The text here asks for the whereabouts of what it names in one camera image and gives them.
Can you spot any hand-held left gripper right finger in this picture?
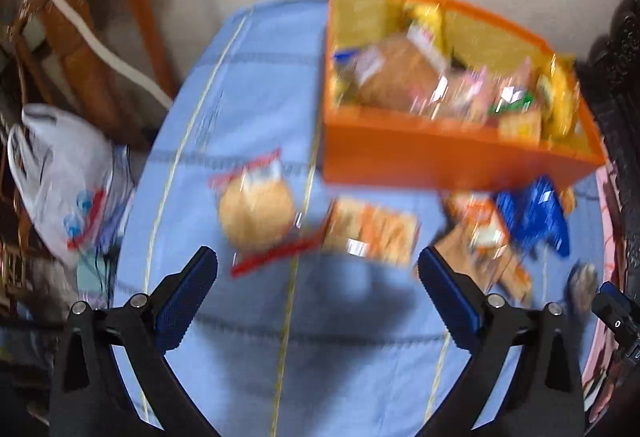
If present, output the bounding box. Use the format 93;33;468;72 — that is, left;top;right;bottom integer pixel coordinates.
417;245;586;437

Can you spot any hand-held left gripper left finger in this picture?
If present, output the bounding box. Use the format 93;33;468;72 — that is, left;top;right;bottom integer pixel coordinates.
50;245;221;437

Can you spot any bun packet red trim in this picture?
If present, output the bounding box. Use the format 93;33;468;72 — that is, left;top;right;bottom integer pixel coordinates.
209;148;331;279

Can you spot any orange storage box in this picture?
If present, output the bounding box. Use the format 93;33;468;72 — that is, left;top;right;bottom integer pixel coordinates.
320;0;607;192

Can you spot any green snack packet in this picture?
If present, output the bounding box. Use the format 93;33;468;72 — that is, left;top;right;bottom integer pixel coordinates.
492;90;533;115

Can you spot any pale brown snack packet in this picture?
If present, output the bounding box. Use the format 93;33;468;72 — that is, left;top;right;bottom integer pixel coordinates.
567;263;599;315

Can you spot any orange snack packet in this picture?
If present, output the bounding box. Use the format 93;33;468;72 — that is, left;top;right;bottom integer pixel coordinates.
445;191;508;250

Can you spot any pink blanket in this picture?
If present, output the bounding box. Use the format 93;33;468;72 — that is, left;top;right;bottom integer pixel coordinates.
582;157;636;423

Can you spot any blue snack packet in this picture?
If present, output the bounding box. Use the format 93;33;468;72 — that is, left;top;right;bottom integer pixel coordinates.
492;176;572;258

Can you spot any white plastic bag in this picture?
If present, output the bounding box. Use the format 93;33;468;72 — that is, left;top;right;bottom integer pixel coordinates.
7;104;136;268

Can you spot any small orange cracker packet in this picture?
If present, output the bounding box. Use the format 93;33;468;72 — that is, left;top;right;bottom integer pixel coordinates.
497;110;543;143

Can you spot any pink snack packet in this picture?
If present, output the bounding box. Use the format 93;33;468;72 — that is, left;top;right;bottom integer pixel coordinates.
450;64;501;123

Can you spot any yellow snack packet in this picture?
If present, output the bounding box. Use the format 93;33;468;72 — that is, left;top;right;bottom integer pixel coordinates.
537;54;581;143
402;3;446;55

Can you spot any large bread packet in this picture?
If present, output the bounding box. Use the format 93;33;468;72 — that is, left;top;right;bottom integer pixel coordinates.
350;33;451;118

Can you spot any dark carved wooden furniture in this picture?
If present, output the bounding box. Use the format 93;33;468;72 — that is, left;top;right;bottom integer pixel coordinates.
587;0;640;178

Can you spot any wooden chair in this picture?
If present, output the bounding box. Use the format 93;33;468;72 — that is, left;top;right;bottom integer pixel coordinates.
10;0;176;148

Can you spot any white cord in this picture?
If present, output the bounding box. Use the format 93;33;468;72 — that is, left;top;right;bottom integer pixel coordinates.
44;0;173;110

